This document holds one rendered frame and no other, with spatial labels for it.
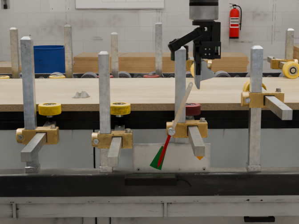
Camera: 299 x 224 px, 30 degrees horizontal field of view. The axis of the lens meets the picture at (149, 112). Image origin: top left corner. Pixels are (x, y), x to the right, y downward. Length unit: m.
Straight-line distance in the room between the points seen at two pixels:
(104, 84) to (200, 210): 0.55
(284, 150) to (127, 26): 7.02
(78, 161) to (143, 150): 0.35
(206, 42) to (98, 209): 0.69
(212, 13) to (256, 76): 0.28
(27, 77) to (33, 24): 7.45
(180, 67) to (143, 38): 7.18
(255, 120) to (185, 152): 0.25
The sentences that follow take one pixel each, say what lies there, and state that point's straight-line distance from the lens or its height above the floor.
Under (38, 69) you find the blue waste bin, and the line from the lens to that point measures 7.51.
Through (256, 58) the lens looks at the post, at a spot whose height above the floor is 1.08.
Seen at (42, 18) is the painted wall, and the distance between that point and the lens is 9.26.
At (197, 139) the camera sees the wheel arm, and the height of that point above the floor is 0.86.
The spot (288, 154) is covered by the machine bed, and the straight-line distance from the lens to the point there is 2.17.
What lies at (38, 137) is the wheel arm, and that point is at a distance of 1.82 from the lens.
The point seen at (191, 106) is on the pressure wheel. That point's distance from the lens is 1.95.
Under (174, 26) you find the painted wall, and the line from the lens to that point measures 8.96.
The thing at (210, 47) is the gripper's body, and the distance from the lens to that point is 1.74.
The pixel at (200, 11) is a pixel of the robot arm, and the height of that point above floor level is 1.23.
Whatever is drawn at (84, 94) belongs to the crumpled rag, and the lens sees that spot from 2.19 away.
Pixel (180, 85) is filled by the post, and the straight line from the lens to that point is 1.83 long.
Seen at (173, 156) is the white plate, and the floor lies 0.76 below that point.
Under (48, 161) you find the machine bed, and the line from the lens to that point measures 2.14.
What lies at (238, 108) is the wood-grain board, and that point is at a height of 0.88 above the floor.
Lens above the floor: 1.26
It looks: 11 degrees down
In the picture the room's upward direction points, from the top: straight up
